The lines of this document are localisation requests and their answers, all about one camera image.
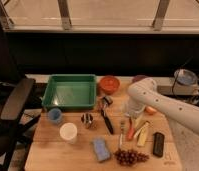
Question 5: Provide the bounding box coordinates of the black rectangular remote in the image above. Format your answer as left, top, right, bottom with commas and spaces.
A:
153, 132, 165, 157

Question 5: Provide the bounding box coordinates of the green plastic tray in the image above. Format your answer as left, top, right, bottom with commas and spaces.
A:
42, 74, 97, 110

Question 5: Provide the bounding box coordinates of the bunch of red grapes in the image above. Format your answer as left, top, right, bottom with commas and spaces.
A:
114, 149, 149, 166

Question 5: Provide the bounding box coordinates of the white plastic cup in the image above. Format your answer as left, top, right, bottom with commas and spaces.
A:
59, 123, 78, 144

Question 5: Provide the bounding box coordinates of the small blue cup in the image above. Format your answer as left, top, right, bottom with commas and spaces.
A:
47, 108, 62, 124

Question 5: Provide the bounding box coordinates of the peach apple fruit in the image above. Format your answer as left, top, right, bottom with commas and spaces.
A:
145, 106, 157, 115

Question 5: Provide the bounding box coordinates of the blue sponge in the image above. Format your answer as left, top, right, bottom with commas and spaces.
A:
92, 138, 111, 162

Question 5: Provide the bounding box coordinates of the orange bowl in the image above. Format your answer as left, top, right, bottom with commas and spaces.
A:
99, 75, 120, 94

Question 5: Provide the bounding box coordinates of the black office chair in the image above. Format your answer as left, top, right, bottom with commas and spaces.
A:
0, 24, 39, 171

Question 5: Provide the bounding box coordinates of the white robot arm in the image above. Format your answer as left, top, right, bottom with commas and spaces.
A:
127, 77, 199, 135

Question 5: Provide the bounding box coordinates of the silver fork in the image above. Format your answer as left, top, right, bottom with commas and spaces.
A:
118, 120, 125, 149

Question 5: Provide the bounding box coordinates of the purple bowl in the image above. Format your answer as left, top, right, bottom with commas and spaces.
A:
132, 75, 148, 83

